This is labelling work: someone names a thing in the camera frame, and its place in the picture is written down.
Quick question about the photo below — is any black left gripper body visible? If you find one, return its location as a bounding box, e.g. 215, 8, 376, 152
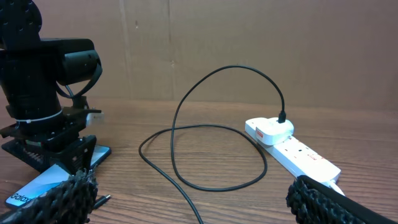
1, 96, 104, 175

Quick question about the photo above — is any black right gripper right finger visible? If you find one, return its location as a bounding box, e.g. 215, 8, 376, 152
285, 175, 397, 224

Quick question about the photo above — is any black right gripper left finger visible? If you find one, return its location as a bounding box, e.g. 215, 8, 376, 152
1, 169, 98, 224

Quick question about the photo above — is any Samsung Galaxy smartphone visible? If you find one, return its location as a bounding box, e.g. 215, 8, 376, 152
5, 145, 111, 208

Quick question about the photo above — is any black USB charging cable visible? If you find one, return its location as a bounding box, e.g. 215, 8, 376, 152
93, 64, 287, 224

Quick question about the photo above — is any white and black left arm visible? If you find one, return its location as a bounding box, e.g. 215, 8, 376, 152
1, 0, 103, 174

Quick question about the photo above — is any white USB charger plug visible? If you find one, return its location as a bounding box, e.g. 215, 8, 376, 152
255, 118, 294, 146

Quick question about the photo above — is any white power strip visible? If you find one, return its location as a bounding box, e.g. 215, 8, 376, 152
245, 118, 341, 187

